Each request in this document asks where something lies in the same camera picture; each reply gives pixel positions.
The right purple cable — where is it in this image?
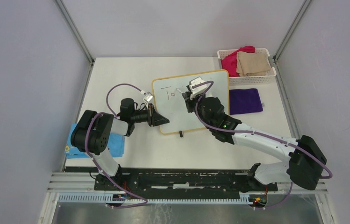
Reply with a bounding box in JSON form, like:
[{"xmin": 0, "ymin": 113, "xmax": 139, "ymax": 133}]
[{"xmin": 192, "ymin": 80, "xmax": 333, "ymax": 210}]

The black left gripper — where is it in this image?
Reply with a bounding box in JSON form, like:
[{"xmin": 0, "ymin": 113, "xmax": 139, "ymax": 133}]
[{"xmin": 131, "ymin": 103, "xmax": 169, "ymax": 127}]

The red cloth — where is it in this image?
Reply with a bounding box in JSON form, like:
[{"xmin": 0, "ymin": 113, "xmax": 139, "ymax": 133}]
[{"xmin": 221, "ymin": 46, "xmax": 256, "ymax": 77}]

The yellow framed whiteboard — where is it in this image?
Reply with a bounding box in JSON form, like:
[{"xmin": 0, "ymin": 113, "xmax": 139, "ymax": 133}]
[{"xmin": 151, "ymin": 70, "xmax": 229, "ymax": 134}]

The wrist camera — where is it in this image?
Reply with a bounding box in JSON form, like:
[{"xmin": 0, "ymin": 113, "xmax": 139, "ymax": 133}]
[
  {"xmin": 140, "ymin": 90, "xmax": 154, "ymax": 104},
  {"xmin": 187, "ymin": 77, "xmax": 209, "ymax": 99}
]

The beige cloth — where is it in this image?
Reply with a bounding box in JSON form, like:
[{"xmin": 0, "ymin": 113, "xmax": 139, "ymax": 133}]
[{"xmin": 236, "ymin": 51, "xmax": 271, "ymax": 77}]

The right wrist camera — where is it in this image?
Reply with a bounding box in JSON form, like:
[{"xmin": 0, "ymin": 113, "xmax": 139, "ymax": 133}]
[{"xmin": 187, "ymin": 77, "xmax": 209, "ymax": 99}]

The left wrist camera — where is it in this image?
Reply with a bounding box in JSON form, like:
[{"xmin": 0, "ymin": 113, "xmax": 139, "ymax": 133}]
[{"xmin": 140, "ymin": 90, "xmax": 154, "ymax": 104}]

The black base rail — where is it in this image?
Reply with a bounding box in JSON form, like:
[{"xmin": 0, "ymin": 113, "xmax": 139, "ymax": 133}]
[{"xmin": 91, "ymin": 167, "xmax": 278, "ymax": 200}]

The white perforated basket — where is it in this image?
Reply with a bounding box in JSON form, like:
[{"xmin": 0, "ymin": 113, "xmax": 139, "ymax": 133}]
[{"xmin": 229, "ymin": 48, "xmax": 277, "ymax": 86}]

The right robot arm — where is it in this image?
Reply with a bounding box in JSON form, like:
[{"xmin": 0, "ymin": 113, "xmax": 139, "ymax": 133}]
[{"xmin": 182, "ymin": 91, "xmax": 332, "ymax": 190}]

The blue patterned cloth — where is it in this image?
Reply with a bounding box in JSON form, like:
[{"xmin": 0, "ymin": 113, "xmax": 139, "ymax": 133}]
[{"xmin": 64, "ymin": 123, "xmax": 125, "ymax": 159}]

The purple cloth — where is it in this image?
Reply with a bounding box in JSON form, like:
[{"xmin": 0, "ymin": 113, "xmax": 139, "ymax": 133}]
[{"xmin": 229, "ymin": 88, "xmax": 263, "ymax": 115}]

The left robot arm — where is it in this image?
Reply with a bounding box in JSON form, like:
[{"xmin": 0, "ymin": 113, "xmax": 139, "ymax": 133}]
[{"xmin": 70, "ymin": 98, "xmax": 170, "ymax": 190}]

